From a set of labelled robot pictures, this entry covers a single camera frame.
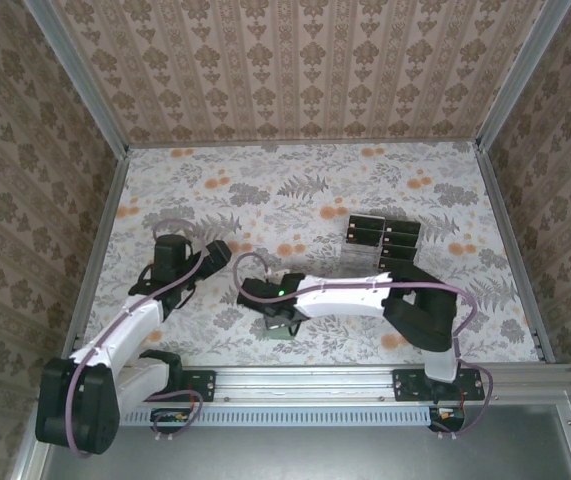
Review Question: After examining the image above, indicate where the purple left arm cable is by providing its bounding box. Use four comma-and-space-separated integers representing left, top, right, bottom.
62, 218, 205, 459

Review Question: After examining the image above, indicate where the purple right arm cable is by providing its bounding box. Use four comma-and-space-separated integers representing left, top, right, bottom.
233, 252, 497, 441

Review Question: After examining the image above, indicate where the black credit card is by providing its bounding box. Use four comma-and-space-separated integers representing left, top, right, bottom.
345, 226, 386, 246
381, 243, 419, 261
385, 218, 423, 234
383, 230, 421, 248
377, 256, 417, 275
347, 214, 387, 230

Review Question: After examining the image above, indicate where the grey slotted cable duct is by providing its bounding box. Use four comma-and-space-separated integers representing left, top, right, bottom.
118, 404, 434, 427

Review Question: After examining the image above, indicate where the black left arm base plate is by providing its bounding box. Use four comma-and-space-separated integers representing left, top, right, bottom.
164, 368, 217, 404

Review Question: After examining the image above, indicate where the aluminium table side rail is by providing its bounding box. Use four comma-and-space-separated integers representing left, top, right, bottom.
474, 144, 557, 365
61, 147, 132, 370

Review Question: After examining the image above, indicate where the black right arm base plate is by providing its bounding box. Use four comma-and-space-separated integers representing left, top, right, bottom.
393, 368, 486, 403

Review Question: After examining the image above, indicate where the black electronics box with wires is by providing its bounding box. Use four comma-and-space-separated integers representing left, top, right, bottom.
428, 406, 467, 432
150, 407, 192, 426

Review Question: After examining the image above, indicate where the aluminium mounting rail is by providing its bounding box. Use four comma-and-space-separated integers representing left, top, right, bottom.
117, 363, 571, 404

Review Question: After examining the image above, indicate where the clear acrylic card stand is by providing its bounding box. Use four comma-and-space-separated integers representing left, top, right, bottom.
339, 213, 423, 275

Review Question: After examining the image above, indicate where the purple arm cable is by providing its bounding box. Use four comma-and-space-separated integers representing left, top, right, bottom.
62, 218, 205, 459
233, 252, 497, 441

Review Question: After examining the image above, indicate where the aluminium frame post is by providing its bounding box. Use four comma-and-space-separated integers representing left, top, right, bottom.
27, 0, 131, 154
475, 0, 571, 151

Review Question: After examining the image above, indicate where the grey metal plate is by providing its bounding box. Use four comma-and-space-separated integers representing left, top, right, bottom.
39, 424, 571, 480

